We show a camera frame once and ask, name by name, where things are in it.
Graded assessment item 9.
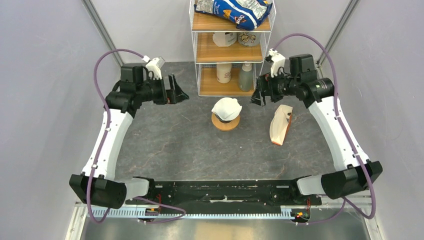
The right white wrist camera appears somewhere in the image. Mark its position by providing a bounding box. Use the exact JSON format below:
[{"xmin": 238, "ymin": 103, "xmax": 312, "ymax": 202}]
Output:
[{"xmin": 264, "ymin": 48, "xmax": 286, "ymax": 78}]

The grey green spray bottle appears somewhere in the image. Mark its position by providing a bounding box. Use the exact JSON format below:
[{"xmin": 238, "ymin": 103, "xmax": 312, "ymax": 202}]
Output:
[{"xmin": 238, "ymin": 62, "xmax": 253, "ymax": 92}]

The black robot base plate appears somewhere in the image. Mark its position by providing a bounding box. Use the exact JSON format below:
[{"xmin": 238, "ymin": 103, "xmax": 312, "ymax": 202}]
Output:
[{"xmin": 145, "ymin": 179, "xmax": 322, "ymax": 215}]

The white plastic jug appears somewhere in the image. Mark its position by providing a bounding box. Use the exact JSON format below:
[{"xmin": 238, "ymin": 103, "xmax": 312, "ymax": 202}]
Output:
[{"xmin": 212, "ymin": 32, "xmax": 238, "ymax": 47}]

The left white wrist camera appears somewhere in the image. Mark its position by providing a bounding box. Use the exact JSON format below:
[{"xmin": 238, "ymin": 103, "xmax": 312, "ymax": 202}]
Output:
[{"xmin": 142, "ymin": 55, "xmax": 166, "ymax": 80}]

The blue chips bag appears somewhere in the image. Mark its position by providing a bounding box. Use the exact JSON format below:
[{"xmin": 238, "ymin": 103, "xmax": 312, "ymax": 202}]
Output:
[{"xmin": 193, "ymin": 0, "xmax": 273, "ymax": 31}]

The white coffee filter stack holder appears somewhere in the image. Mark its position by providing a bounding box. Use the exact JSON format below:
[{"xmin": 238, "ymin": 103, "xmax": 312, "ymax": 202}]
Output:
[{"xmin": 269, "ymin": 104, "xmax": 293, "ymax": 146}]

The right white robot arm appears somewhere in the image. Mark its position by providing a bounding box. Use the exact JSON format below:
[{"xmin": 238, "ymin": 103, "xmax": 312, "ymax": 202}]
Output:
[{"xmin": 251, "ymin": 50, "xmax": 383, "ymax": 205}]

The white wire wooden shelf rack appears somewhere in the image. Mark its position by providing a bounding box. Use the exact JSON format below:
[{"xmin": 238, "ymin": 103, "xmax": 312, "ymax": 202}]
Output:
[{"xmin": 188, "ymin": 0, "xmax": 277, "ymax": 97}]

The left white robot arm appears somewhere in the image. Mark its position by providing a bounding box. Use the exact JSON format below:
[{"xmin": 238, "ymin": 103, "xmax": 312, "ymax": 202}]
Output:
[{"xmin": 69, "ymin": 63, "xmax": 190, "ymax": 209}]

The purple cable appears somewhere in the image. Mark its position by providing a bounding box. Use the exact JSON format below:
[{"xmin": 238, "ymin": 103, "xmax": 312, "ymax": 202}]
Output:
[
  {"xmin": 86, "ymin": 48, "xmax": 187, "ymax": 224},
  {"xmin": 271, "ymin": 33, "xmax": 377, "ymax": 226}
]

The white small bottle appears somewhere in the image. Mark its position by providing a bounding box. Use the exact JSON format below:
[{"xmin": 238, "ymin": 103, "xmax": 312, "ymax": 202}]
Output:
[{"xmin": 216, "ymin": 63, "xmax": 232, "ymax": 84}]

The blue ribbed coffee dripper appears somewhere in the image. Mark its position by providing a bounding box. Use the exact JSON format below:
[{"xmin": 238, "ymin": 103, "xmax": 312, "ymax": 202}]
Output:
[{"xmin": 213, "ymin": 114, "xmax": 240, "ymax": 125}]

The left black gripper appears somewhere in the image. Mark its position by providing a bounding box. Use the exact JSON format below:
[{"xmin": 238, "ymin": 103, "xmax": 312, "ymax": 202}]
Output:
[{"xmin": 136, "ymin": 74, "xmax": 189, "ymax": 106}]

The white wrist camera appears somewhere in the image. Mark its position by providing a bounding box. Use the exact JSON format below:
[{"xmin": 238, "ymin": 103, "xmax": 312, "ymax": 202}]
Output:
[
  {"xmin": 264, "ymin": 48, "xmax": 286, "ymax": 78},
  {"xmin": 142, "ymin": 55, "xmax": 166, "ymax": 80}
]

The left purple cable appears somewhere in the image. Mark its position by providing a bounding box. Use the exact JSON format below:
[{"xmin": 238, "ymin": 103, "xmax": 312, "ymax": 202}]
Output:
[{"xmin": 86, "ymin": 48, "xmax": 187, "ymax": 224}]

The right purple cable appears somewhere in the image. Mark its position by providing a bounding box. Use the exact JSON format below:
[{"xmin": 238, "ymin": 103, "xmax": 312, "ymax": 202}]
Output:
[{"xmin": 271, "ymin": 33, "xmax": 377, "ymax": 226}]

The round wooden dripper stand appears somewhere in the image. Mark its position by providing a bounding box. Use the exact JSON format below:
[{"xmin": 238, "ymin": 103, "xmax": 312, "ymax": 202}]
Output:
[{"xmin": 211, "ymin": 113, "xmax": 241, "ymax": 132}]

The white paper coffee filter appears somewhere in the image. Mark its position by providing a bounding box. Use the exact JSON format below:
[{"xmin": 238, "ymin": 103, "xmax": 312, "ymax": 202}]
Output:
[{"xmin": 211, "ymin": 97, "xmax": 243, "ymax": 120}]

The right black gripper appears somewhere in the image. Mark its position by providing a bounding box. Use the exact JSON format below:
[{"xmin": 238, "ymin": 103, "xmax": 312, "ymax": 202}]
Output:
[{"xmin": 249, "ymin": 68, "xmax": 301, "ymax": 107}]

